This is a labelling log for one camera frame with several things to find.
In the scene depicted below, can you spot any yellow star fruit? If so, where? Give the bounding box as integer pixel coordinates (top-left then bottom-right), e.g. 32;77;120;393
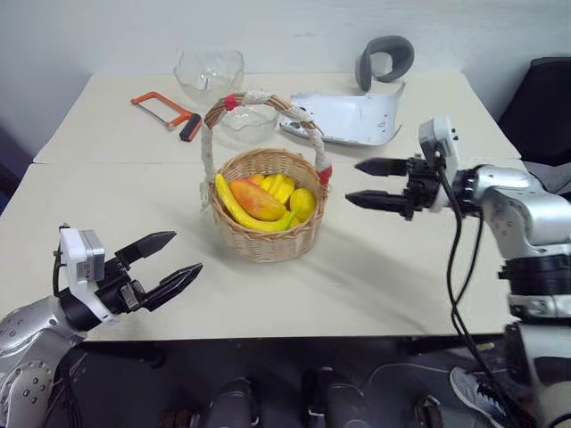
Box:
259;174;296;206

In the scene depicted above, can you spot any large clear glass bowl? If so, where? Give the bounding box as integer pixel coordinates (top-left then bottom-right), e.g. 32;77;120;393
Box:
173;47;246;106

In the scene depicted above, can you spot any yellow banana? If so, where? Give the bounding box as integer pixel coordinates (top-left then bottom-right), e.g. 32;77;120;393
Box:
215;173;302;232

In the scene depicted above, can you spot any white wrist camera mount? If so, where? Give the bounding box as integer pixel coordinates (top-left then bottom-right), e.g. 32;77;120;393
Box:
58;227;112;323
418;114;462;211

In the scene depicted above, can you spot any wicker basket with handle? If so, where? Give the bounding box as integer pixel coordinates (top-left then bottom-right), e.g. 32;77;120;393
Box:
198;89;334;264

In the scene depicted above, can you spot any white plastic shell cover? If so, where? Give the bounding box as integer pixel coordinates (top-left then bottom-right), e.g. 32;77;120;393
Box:
279;80;408;148

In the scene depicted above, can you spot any orange yellow mango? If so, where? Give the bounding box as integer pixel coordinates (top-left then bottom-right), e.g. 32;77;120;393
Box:
228;177;286;222

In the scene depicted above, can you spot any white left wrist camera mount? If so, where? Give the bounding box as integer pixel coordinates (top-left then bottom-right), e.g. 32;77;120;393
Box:
58;227;112;323

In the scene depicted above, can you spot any dark rounded robot leg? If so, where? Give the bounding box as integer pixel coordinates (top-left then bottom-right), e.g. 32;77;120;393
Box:
205;376;262;428
302;366;380;428

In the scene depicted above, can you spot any orange hacksaw with black handle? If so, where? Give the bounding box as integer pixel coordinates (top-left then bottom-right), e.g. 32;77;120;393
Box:
130;91;203;143

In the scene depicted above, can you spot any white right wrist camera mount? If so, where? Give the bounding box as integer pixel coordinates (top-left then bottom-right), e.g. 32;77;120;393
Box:
418;114;462;211

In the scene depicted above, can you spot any grey curved head strap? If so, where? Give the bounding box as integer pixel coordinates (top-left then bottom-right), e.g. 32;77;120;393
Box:
355;36;416;92

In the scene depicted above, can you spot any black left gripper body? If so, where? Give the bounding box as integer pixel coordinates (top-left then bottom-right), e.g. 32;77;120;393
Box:
95;255;148;316

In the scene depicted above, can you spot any black chair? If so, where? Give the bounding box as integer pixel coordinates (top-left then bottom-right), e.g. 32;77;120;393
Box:
496;56;571;201

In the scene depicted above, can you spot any yellow lemon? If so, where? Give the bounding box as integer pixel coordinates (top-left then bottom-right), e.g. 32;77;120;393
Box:
288;187;318;224

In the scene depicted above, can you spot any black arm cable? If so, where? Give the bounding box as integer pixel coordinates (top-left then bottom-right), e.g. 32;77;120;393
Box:
51;249;63;299
434;151;536;428

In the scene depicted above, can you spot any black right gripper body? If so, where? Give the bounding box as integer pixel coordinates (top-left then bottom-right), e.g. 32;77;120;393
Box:
399;153;443;221

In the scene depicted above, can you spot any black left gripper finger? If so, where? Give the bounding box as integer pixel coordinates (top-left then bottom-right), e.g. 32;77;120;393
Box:
141;262;204;312
116;230;178;270

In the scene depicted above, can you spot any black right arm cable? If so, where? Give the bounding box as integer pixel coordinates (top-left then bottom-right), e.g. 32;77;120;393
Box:
434;151;536;428

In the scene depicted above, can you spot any small clear glass bowl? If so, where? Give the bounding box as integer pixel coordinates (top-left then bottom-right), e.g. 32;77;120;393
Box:
217;106;281;144

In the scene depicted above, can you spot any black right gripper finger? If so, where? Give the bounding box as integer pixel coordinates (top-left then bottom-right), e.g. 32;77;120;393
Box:
344;189;412;217
353;157;410;177

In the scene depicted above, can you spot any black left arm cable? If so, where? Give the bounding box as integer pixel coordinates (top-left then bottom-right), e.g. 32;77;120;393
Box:
51;249;63;299

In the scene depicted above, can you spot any grey sneaker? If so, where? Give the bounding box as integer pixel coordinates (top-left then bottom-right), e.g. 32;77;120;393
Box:
449;366;514;428

